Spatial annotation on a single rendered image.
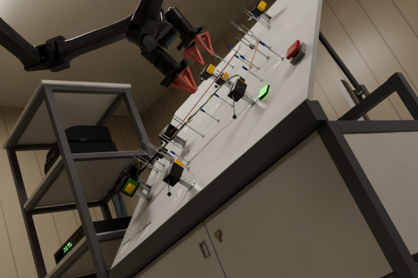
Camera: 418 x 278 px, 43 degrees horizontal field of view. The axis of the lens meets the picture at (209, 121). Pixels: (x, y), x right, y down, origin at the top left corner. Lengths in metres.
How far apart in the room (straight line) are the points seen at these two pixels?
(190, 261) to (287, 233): 0.45
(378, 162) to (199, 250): 0.67
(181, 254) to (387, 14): 2.70
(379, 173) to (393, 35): 2.64
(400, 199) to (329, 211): 0.18
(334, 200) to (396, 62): 2.65
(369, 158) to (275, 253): 0.38
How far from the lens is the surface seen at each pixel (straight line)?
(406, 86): 1.92
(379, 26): 4.07
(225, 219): 1.68
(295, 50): 1.62
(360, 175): 1.36
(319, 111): 1.40
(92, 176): 2.76
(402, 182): 1.51
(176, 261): 1.90
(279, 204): 1.51
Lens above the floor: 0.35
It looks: 24 degrees up
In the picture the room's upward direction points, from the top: 24 degrees counter-clockwise
